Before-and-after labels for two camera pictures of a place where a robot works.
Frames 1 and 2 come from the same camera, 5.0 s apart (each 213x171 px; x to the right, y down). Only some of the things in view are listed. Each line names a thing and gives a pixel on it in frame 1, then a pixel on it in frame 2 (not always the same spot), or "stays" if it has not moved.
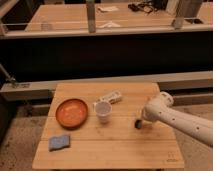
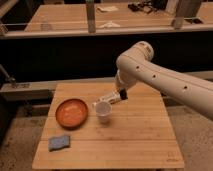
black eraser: (138, 123) → (123, 94)
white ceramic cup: (103, 110) stays
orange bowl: (71, 113) stays
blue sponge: (58, 142) stays
